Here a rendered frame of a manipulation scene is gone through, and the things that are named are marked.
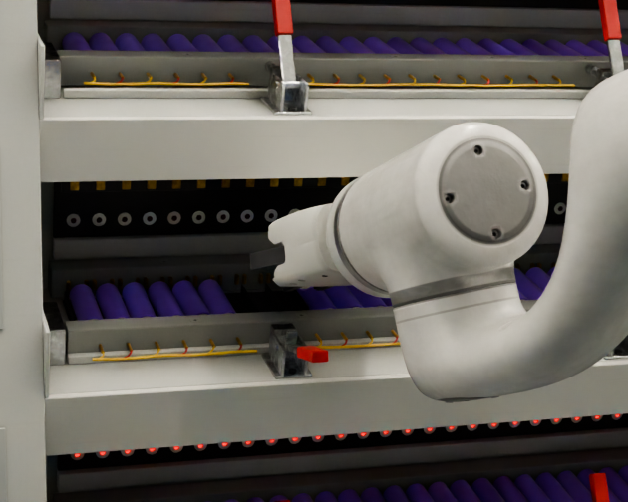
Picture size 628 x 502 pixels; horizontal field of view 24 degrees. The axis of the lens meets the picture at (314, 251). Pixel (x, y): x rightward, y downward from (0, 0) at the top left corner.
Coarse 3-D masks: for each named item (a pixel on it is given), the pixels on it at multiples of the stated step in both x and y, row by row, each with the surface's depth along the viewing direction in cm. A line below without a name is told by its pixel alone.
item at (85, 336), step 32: (96, 320) 106; (128, 320) 106; (160, 320) 107; (192, 320) 107; (224, 320) 108; (256, 320) 108; (288, 320) 109; (320, 320) 109; (352, 320) 110; (384, 320) 111; (224, 352) 106; (256, 352) 107
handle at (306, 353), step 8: (288, 336) 105; (296, 336) 105; (288, 344) 105; (296, 344) 106; (296, 352) 102; (304, 352) 100; (312, 352) 99; (320, 352) 99; (312, 360) 99; (320, 360) 99; (328, 360) 99
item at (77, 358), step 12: (180, 348) 107; (192, 348) 107; (204, 348) 107; (216, 348) 107; (228, 348) 107; (252, 348) 108; (264, 348) 108; (348, 348) 110; (360, 348) 111; (72, 360) 104; (84, 360) 104; (132, 360) 105; (144, 360) 106
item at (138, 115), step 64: (64, 0) 114; (128, 0) 115; (192, 0) 117; (256, 0) 119; (320, 0) 121; (384, 0) 122; (448, 0) 124; (512, 0) 126; (576, 0) 128; (64, 64) 104; (128, 64) 105; (192, 64) 107; (256, 64) 108; (320, 64) 110; (384, 64) 111; (448, 64) 113; (512, 64) 114; (576, 64) 116; (64, 128) 98; (128, 128) 99; (192, 128) 100; (256, 128) 102; (320, 128) 103; (384, 128) 105; (512, 128) 108
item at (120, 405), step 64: (64, 256) 116; (128, 256) 118; (64, 320) 111; (64, 384) 101; (128, 384) 102; (192, 384) 103; (256, 384) 104; (320, 384) 105; (384, 384) 107; (576, 384) 112; (64, 448) 101; (128, 448) 102
